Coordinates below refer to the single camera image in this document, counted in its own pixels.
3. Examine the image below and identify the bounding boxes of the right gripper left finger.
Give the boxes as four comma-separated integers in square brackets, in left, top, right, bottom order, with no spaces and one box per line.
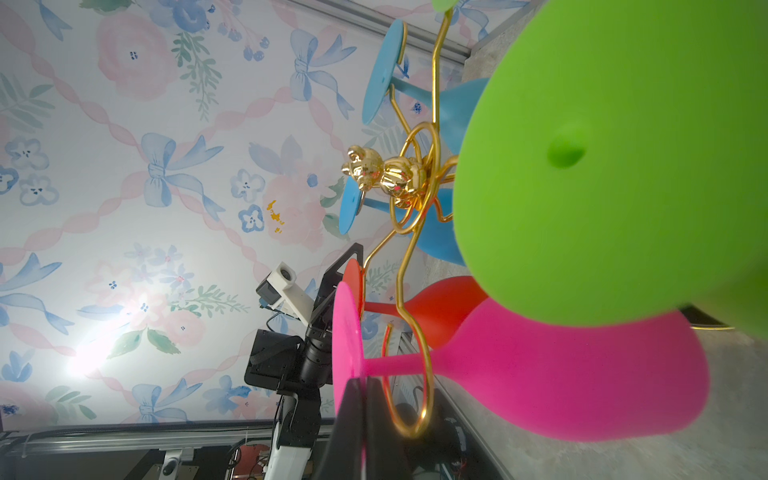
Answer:
[313,378,365,480]

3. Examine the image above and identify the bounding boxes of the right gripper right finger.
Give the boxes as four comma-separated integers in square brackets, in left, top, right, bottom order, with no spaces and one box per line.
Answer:
[364,377,412,480]

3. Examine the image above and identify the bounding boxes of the pink wine glass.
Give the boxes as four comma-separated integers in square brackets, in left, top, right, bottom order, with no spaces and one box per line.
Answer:
[331,280,712,444]

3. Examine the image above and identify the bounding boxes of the green wine glass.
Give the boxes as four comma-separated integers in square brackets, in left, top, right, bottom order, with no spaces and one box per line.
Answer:
[431,0,459,13]
[453,1,767,337]

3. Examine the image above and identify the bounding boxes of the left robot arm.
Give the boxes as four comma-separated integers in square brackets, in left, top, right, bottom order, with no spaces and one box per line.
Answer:
[244,243,363,479]

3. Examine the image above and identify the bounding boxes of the red wine glass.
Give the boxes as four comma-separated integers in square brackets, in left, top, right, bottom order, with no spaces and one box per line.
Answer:
[342,259,488,349]

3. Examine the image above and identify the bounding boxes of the front blue wine glass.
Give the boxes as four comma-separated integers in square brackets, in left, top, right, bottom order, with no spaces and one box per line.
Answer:
[337,188,469,268]

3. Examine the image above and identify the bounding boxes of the blue wine glass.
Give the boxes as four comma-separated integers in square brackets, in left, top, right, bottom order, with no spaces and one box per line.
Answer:
[362,19,489,155]
[337,188,469,268]

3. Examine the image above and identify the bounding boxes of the back blue wine glass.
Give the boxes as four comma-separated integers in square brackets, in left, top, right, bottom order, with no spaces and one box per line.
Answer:
[362,19,489,155]

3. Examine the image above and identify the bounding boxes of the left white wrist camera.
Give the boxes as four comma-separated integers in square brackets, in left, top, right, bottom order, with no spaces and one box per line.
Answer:
[256,262,314,325]

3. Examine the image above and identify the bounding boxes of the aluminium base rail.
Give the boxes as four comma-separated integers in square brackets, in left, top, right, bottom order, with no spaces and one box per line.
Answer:
[0,416,337,460]

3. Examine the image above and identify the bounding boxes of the gold wire glass rack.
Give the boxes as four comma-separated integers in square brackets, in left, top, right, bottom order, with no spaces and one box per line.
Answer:
[343,10,457,439]

